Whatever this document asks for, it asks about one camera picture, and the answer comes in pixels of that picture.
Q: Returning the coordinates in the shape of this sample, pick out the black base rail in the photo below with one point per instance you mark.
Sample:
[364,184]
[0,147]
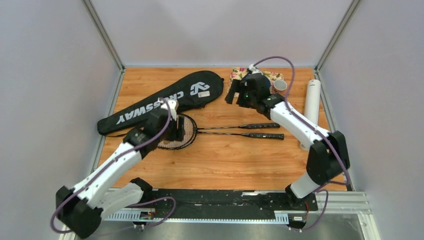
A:
[227,205]

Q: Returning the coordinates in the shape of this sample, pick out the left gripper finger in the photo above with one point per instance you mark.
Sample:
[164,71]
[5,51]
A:
[170,134]
[180,132]

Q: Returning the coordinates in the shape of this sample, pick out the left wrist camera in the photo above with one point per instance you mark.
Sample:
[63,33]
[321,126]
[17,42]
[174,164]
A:
[170,104]

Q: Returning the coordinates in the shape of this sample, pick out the badminton racket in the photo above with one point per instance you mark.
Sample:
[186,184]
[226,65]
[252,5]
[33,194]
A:
[172,145]
[192,131]

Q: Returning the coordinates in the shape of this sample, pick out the floral tray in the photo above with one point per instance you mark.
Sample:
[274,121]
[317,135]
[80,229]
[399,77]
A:
[237,73]

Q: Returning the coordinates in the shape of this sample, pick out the upper badminton racket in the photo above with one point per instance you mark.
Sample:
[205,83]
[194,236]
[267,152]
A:
[192,131]

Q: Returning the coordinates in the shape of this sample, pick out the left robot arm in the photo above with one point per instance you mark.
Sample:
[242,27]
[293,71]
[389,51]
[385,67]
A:
[82,208]

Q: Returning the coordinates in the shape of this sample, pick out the lower badminton racket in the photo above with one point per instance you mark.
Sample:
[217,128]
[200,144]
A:
[172,145]

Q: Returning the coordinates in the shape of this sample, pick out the white shuttlecock tube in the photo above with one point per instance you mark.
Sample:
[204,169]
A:
[312,101]

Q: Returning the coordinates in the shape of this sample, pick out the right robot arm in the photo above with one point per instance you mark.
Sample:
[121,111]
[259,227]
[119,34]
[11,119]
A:
[327,151]

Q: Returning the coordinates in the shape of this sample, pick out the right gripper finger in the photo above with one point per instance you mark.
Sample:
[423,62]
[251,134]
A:
[243,94]
[233,89]

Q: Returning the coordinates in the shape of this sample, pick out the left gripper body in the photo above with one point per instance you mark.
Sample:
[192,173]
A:
[164,135]

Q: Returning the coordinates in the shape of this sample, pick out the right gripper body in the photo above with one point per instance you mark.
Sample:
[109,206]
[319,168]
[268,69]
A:
[253,98]

